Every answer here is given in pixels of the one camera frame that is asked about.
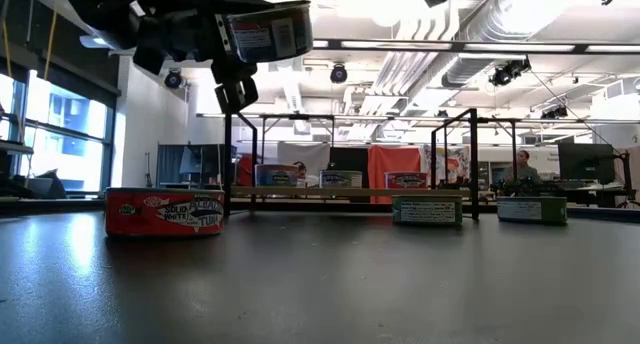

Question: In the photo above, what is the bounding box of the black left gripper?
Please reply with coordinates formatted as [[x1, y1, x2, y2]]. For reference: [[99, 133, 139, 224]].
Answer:
[[64, 0, 275, 116]]

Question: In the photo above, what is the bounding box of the red label tuna can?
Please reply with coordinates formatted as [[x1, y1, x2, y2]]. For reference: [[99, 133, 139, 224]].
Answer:
[[384, 171, 429, 190], [104, 186, 226, 237]]

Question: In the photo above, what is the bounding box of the green label tuna can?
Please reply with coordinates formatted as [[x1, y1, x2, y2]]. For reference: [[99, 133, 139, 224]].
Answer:
[[319, 170, 364, 189], [496, 195, 569, 226], [391, 194, 464, 228]]

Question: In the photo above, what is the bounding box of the black ceiling spotlight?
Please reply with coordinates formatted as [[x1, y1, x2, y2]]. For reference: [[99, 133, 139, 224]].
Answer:
[[163, 68, 185, 90]]

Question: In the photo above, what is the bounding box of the blue grey curtain partition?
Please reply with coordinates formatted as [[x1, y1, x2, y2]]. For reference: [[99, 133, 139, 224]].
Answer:
[[156, 143, 226, 188]]

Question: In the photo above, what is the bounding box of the white hanging cloth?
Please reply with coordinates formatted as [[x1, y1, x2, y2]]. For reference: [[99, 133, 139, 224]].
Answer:
[[277, 142, 331, 188]]

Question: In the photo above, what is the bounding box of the person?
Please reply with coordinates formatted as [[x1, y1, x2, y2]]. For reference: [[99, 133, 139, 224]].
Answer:
[[292, 161, 309, 188], [502, 148, 544, 185]]

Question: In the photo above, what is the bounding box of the black track spotlight cluster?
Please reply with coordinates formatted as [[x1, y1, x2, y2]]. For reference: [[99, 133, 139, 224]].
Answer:
[[539, 105, 570, 120], [488, 57, 532, 88]]

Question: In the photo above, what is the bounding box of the black background screen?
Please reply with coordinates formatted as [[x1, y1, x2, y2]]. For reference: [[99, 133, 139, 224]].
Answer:
[[329, 147, 370, 174]]

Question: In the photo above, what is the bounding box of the ceiling light panel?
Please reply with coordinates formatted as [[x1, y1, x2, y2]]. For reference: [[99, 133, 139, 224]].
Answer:
[[78, 33, 114, 50]]

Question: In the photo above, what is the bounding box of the orange hanging cloth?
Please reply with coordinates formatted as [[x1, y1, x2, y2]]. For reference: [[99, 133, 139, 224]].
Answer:
[[368, 144, 423, 205]]

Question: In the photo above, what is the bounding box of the large glass window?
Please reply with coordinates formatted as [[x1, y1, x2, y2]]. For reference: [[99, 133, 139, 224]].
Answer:
[[0, 71, 116, 193]]

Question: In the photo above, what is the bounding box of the black table mat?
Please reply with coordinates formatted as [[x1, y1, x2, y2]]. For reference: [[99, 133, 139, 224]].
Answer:
[[0, 203, 640, 344]]

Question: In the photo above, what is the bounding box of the grey side desk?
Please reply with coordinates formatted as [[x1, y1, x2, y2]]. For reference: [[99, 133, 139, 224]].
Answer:
[[0, 139, 35, 158]]

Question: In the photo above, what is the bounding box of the black computer monitor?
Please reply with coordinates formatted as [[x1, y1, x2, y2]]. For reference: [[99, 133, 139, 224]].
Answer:
[[558, 142, 617, 185]]

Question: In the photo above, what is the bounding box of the cluttered background table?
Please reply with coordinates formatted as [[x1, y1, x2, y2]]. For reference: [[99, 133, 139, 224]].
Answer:
[[492, 178, 639, 208]]

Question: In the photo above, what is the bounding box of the black background rig frame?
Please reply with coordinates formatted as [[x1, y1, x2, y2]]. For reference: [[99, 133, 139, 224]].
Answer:
[[258, 113, 337, 150], [479, 117, 640, 183]]

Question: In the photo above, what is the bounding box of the black metal shelf frame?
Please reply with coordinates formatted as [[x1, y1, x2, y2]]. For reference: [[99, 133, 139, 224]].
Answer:
[[429, 107, 480, 222], [223, 109, 259, 219]]

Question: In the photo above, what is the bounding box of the black overhead camera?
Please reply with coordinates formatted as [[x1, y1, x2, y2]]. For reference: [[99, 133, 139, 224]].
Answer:
[[329, 62, 349, 85]]

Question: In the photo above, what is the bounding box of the colourful wall poster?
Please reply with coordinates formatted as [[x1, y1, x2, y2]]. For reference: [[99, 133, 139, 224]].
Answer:
[[422, 144, 471, 185]]

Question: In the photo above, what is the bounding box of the yellow hanging cord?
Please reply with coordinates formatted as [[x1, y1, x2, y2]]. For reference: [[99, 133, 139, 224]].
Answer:
[[1, 21, 12, 79], [42, 9, 58, 81]]

